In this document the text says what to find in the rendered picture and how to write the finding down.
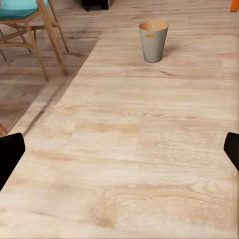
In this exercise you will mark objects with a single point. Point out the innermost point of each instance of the trash can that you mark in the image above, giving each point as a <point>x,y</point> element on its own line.
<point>153,40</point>

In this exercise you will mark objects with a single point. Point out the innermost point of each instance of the breakfast table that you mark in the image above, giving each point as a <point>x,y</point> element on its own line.
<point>52,37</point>

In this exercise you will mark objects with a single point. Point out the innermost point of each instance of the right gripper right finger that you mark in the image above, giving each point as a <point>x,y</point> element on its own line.
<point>231,148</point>

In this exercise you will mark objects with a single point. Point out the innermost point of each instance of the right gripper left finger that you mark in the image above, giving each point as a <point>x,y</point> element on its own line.
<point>12,147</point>

